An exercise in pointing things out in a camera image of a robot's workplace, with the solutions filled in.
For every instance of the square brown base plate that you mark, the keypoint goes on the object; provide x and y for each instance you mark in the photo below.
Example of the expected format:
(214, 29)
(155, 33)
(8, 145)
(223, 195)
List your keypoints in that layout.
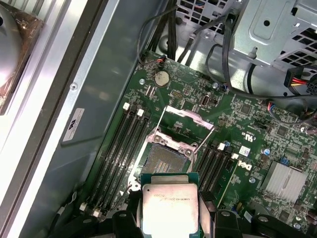
(29, 44)

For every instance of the CPU socket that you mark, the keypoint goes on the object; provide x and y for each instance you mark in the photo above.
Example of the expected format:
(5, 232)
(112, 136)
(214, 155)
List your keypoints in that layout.
(163, 161)

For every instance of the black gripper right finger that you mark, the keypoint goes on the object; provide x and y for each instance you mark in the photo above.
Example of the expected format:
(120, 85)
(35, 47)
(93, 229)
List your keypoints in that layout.
(223, 225)

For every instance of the silver metal drive cage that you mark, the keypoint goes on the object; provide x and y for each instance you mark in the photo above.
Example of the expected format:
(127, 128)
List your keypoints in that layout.
(262, 42)

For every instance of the black RAM slot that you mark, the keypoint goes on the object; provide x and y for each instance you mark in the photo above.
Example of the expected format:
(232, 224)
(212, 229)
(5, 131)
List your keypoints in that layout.
(105, 161)
(121, 161)
(216, 173)
(209, 173)
(128, 161)
(113, 161)
(202, 173)

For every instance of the silver finned heat sink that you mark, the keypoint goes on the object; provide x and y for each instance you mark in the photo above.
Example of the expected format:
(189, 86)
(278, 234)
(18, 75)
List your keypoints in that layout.
(284, 181)

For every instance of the green motherboard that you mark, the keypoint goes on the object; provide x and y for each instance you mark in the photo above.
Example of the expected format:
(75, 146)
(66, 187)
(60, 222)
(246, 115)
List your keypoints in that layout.
(247, 111)

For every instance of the black PC case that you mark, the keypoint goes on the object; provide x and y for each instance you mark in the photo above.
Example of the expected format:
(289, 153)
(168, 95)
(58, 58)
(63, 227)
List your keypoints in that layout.
(104, 86)

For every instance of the silver topped CPU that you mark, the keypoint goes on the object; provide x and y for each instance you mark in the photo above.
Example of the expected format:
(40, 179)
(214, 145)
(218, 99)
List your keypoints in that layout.
(171, 205)

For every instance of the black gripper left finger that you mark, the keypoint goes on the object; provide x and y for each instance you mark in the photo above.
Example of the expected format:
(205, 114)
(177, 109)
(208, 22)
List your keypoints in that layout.
(123, 225)

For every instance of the round coin cell battery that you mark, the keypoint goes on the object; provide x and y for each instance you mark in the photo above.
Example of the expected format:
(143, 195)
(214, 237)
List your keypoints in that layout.
(161, 78)

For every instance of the green RAM stick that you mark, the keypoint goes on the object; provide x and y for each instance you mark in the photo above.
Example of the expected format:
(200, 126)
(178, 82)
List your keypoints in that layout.
(229, 178)

